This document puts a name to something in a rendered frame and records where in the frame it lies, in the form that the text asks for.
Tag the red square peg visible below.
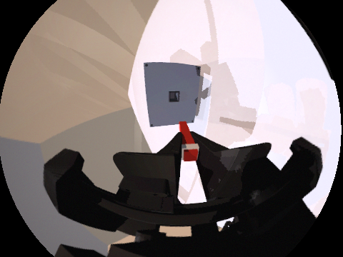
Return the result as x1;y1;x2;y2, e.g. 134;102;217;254
179;122;199;162

